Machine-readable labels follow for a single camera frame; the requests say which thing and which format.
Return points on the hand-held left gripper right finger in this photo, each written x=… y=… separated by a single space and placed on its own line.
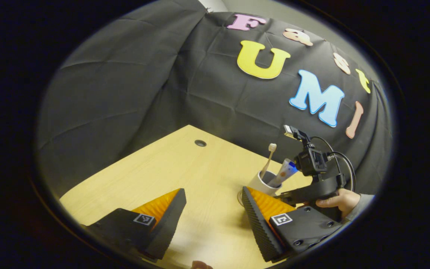
x=259 y=228

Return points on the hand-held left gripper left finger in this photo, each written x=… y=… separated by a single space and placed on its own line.
x=166 y=224

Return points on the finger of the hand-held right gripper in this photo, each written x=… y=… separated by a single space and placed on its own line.
x=293 y=198

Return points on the white toothpaste tube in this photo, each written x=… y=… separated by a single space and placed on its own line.
x=286 y=170

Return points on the white toothbrush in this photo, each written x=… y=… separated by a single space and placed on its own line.
x=269 y=158

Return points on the light wooden desktop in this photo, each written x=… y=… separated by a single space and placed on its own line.
x=181 y=168

